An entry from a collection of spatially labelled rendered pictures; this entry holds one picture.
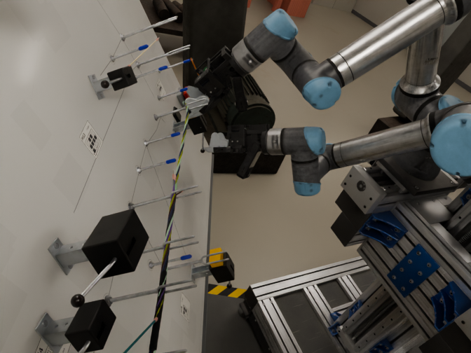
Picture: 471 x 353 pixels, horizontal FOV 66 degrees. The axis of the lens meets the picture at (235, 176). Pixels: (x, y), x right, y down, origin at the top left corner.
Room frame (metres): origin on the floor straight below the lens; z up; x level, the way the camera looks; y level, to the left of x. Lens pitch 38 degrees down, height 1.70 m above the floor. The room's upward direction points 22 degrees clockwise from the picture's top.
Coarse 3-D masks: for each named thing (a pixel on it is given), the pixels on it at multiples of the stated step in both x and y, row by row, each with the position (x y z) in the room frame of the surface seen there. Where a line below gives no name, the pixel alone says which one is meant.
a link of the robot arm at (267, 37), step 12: (276, 12) 0.87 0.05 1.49; (264, 24) 0.86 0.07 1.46; (276, 24) 0.85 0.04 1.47; (288, 24) 0.86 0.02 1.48; (252, 36) 0.86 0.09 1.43; (264, 36) 0.85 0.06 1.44; (276, 36) 0.85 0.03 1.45; (288, 36) 0.86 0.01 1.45; (252, 48) 0.85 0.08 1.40; (264, 48) 0.85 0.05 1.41; (276, 48) 0.86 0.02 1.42; (288, 48) 0.87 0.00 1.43; (264, 60) 0.86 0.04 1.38
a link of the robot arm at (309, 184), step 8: (312, 160) 0.83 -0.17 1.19; (320, 160) 0.89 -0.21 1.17; (296, 168) 0.83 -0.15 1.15; (304, 168) 0.82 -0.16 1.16; (312, 168) 0.83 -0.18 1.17; (320, 168) 0.86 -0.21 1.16; (328, 168) 0.90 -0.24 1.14; (296, 176) 0.82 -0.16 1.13; (304, 176) 0.82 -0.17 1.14; (312, 176) 0.82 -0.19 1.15; (320, 176) 0.85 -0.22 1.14; (296, 184) 0.82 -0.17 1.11; (304, 184) 0.81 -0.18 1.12; (312, 184) 0.82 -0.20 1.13; (320, 184) 0.84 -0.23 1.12; (296, 192) 0.82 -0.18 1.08; (304, 192) 0.81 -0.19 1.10; (312, 192) 0.81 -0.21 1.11
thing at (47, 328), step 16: (96, 304) 0.21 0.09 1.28; (48, 320) 0.19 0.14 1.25; (64, 320) 0.19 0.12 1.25; (80, 320) 0.18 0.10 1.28; (96, 320) 0.19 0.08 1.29; (112, 320) 0.20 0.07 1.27; (48, 336) 0.17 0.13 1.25; (64, 336) 0.17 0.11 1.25; (80, 336) 0.17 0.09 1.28; (96, 336) 0.18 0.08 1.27; (80, 352) 0.15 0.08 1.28
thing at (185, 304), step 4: (184, 296) 0.46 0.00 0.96; (184, 300) 0.45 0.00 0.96; (188, 300) 0.46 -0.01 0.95; (180, 304) 0.43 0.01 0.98; (184, 304) 0.44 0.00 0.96; (188, 304) 0.45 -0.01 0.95; (180, 308) 0.42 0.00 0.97; (184, 308) 0.43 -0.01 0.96; (188, 308) 0.44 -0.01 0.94; (180, 312) 0.41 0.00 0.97; (184, 312) 0.43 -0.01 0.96; (188, 312) 0.44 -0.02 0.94; (184, 316) 0.42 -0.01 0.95; (188, 316) 0.43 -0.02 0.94; (188, 320) 0.42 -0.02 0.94
